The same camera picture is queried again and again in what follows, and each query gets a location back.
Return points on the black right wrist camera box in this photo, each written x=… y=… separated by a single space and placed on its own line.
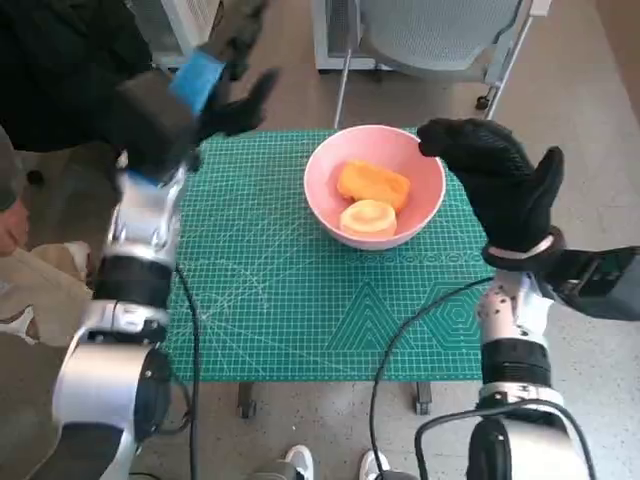
x=595 y=280

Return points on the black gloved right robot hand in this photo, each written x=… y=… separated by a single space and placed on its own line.
x=505 y=185

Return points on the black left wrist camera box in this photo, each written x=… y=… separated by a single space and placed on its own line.
x=155 y=125

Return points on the grey mesh office chair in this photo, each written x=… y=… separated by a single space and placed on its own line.
x=435 y=35

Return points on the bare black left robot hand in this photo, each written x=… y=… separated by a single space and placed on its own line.
x=225 y=95

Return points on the rectangular toy bread loaf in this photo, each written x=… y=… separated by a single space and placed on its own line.
x=370 y=182

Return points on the black table leg with caster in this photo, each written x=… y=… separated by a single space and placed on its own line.
x=422 y=397
x=246 y=400

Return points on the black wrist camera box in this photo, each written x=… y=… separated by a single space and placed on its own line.
x=595 y=280
x=155 y=125

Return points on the green cutting mat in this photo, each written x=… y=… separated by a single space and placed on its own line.
x=300 y=310

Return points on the white vented cabinet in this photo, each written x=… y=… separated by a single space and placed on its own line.
x=170 y=30

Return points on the silver chair leg with caster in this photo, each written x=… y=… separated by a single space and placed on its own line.
x=35 y=177

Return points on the pink bowl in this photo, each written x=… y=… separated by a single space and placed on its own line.
x=325 y=170

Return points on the round toy bread bun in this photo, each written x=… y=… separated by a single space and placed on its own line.
x=368 y=218

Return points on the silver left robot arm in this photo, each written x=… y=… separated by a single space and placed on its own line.
x=120 y=320

